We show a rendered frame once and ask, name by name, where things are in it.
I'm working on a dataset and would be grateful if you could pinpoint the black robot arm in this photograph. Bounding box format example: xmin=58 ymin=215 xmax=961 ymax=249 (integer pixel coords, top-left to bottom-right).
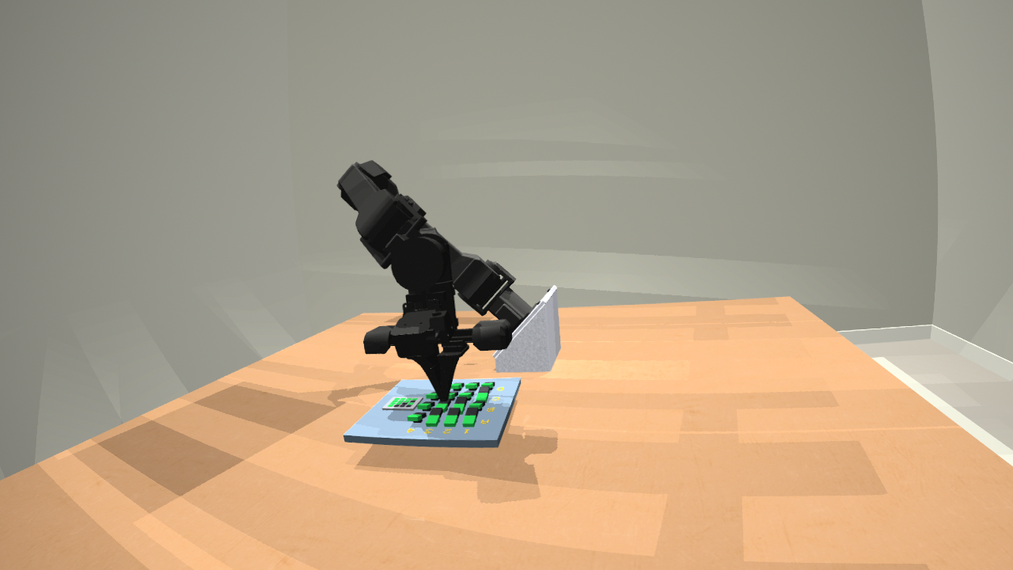
xmin=337 ymin=160 xmax=537 ymax=359

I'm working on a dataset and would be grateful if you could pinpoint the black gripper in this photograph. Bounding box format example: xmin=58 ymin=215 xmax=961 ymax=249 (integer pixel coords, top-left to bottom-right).
xmin=363 ymin=280 xmax=513 ymax=401

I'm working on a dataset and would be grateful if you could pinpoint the light blue switch panel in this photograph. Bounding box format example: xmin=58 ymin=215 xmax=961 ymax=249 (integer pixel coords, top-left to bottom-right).
xmin=343 ymin=378 xmax=522 ymax=447

